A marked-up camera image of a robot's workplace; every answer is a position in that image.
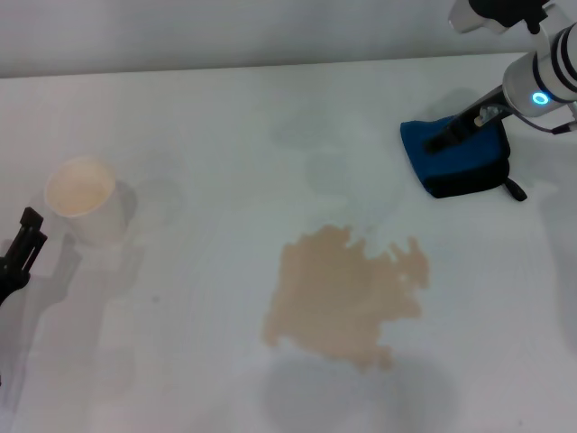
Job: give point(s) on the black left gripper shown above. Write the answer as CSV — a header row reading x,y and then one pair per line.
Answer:
x,y
6,288

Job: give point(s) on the white paper cup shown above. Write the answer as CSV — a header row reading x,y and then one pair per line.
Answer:
x,y
90,198

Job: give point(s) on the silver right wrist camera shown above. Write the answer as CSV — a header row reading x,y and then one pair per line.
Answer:
x,y
496,9

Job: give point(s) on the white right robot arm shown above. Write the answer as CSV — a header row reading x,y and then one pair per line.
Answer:
x,y
554,67

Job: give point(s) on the blue rag with black edge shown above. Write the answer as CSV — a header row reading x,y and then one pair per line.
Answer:
x,y
460,167

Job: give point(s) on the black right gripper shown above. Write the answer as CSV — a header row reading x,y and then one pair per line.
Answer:
x,y
482,113

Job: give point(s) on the brown water stain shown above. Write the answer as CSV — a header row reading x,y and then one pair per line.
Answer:
x,y
342,293

